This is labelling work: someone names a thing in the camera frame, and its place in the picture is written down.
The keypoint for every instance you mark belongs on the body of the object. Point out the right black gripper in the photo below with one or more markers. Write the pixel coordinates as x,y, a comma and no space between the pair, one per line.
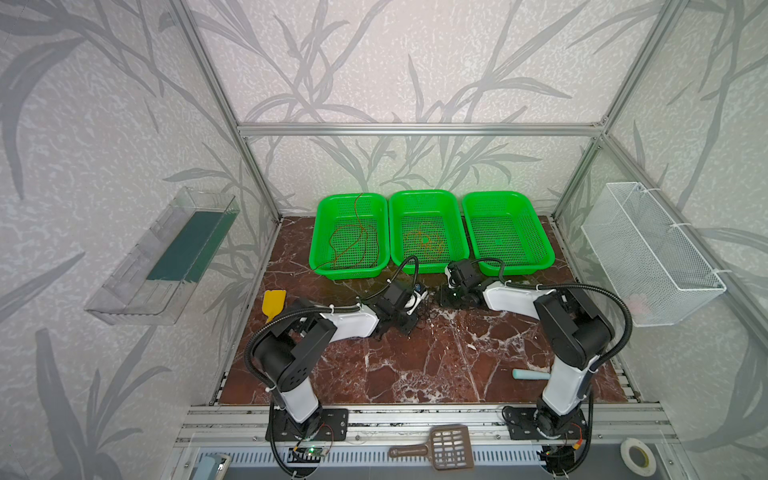
454,291

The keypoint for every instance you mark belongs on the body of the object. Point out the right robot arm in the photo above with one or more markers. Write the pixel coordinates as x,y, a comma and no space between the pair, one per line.
585,326

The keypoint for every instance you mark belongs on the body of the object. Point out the grey device with screen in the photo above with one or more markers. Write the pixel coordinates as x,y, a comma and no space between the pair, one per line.
212,467

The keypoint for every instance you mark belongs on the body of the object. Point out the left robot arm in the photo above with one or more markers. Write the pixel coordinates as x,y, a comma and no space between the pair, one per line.
284,352

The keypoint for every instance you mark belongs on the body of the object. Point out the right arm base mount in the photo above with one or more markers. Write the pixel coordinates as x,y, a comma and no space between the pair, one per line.
542,423

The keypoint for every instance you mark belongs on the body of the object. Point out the middle green plastic basket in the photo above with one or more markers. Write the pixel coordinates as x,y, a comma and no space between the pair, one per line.
426,224

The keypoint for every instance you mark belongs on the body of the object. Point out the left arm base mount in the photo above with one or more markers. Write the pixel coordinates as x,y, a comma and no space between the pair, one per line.
325,424

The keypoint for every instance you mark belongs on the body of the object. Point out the clear acrylic wall shelf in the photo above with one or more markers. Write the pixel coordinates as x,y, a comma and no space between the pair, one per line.
154,282

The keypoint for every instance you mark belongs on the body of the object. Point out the left green plastic basket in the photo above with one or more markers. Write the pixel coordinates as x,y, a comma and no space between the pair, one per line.
350,237

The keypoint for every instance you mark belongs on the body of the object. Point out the yellow plastic spatula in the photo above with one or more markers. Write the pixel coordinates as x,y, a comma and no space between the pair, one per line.
273,304

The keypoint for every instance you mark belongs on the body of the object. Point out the aluminium rail base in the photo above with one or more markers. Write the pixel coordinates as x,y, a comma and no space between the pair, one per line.
388,425

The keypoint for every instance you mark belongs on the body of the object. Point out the light blue plastic scoop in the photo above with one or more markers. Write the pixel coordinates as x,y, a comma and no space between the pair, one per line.
530,375

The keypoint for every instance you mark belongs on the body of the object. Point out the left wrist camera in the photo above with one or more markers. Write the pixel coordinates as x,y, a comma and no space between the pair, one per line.
416,298

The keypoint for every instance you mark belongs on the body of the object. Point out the green plastic basket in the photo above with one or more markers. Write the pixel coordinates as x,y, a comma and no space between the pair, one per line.
426,224
506,234
350,237

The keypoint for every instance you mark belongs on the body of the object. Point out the brown slotted spatula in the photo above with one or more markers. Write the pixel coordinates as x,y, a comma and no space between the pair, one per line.
447,448

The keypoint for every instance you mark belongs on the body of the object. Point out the green circuit board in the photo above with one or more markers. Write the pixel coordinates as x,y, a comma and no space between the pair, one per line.
307,455

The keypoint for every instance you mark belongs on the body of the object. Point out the right green plastic basket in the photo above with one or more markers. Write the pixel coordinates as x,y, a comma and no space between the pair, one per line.
506,234

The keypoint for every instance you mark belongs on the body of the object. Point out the white wire mesh basket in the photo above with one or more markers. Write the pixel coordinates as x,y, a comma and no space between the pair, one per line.
649,260

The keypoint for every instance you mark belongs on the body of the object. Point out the white tape roll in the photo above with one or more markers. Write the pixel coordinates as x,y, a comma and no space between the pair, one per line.
638,457

